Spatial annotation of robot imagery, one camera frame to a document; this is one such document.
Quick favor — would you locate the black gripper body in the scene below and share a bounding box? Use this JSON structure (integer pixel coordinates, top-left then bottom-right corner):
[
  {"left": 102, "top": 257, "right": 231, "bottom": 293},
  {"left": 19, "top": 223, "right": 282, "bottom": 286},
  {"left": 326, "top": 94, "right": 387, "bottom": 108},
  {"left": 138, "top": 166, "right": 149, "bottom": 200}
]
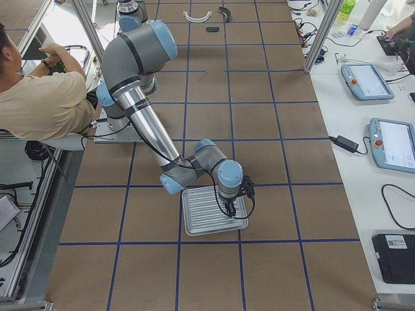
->
[{"left": 219, "top": 190, "right": 239, "bottom": 211}]

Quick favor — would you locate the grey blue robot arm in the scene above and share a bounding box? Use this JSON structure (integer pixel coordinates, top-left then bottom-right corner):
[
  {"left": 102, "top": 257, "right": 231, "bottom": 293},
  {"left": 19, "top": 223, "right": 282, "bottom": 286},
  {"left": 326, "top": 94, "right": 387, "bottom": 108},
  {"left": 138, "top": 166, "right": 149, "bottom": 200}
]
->
[{"left": 101, "top": 20, "right": 245, "bottom": 218}]

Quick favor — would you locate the ribbed metal tray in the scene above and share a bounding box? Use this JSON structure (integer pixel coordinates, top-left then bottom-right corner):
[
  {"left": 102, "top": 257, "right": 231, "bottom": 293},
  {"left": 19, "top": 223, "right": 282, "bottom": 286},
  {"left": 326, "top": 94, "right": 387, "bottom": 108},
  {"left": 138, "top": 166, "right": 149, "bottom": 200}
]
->
[{"left": 182, "top": 186, "right": 248, "bottom": 236}]

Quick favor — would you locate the black power adapter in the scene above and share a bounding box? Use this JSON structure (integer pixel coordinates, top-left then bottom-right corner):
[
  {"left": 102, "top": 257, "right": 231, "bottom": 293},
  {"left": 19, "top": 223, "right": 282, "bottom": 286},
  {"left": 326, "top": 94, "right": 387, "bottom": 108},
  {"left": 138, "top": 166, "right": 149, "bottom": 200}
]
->
[{"left": 329, "top": 135, "right": 359, "bottom": 153}]

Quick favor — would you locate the black box with label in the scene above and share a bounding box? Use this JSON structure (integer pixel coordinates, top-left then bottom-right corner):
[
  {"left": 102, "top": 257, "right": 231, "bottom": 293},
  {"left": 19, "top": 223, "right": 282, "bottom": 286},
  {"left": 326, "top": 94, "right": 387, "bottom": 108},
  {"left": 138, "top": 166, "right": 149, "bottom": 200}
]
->
[{"left": 372, "top": 234, "right": 414, "bottom": 284}]

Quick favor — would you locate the lower blue teach pendant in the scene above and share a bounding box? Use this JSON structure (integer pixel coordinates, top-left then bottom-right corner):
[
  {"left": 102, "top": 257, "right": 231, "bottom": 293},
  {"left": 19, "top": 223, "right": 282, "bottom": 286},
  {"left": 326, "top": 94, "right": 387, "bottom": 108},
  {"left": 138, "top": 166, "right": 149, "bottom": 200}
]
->
[{"left": 368, "top": 118, "right": 414, "bottom": 174}]

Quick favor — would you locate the blue teach pendant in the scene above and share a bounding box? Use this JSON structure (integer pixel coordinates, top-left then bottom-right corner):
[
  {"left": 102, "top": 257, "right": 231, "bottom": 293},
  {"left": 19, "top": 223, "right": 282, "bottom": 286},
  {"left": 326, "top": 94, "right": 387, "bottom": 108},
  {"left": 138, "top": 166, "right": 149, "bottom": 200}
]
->
[
  {"left": 368, "top": 118, "right": 414, "bottom": 174},
  {"left": 340, "top": 63, "right": 395, "bottom": 101}
]

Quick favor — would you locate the black brake pad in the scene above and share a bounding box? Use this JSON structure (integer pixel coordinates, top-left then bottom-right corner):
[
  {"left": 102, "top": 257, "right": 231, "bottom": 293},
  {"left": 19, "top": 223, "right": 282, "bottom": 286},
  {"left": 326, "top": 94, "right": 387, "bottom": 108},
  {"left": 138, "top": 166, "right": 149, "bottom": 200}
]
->
[{"left": 206, "top": 27, "right": 220, "bottom": 33}]

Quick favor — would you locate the upper blue teach pendant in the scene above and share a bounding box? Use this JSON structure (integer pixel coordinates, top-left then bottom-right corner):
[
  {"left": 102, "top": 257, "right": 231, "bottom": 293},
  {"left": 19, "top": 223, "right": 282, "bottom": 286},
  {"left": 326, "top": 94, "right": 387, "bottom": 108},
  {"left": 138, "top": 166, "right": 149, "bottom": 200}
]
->
[{"left": 340, "top": 63, "right": 395, "bottom": 101}]

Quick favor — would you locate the olive metal brake shoe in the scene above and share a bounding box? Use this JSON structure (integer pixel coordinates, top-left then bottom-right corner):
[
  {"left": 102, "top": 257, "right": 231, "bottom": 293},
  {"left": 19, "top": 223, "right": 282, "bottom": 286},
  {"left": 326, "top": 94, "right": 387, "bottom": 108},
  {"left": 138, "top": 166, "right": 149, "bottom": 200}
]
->
[{"left": 217, "top": 6, "right": 231, "bottom": 23}]

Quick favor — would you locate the white curved plastic clamp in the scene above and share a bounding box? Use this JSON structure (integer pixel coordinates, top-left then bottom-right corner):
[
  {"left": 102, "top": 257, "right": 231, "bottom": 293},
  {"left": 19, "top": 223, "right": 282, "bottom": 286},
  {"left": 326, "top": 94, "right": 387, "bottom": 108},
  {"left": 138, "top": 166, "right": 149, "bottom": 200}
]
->
[{"left": 182, "top": 10, "right": 213, "bottom": 24}]

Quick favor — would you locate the person in beige shirt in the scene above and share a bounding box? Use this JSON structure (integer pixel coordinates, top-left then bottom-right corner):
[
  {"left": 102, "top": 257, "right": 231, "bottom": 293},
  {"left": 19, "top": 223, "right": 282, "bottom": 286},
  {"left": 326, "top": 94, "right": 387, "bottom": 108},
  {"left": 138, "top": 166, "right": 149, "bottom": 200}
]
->
[{"left": 1, "top": 29, "right": 96, "bottom": 141}]

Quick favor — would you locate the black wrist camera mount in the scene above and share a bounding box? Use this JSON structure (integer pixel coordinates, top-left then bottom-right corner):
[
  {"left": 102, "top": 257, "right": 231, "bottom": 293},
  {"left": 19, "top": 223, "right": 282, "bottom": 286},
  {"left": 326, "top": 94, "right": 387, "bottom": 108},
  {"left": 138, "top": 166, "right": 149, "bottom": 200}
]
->
[{"left": 240, "top": 175, "right": 255, "bottom": 200}]

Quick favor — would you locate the aluminium frame post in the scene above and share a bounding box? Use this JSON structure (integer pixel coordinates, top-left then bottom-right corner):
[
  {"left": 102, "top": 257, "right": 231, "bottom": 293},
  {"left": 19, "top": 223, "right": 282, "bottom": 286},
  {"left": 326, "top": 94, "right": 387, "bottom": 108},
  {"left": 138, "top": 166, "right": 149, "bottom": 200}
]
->
[{"left": 303, "top": 0, "right": 344, "bottom": 74}]

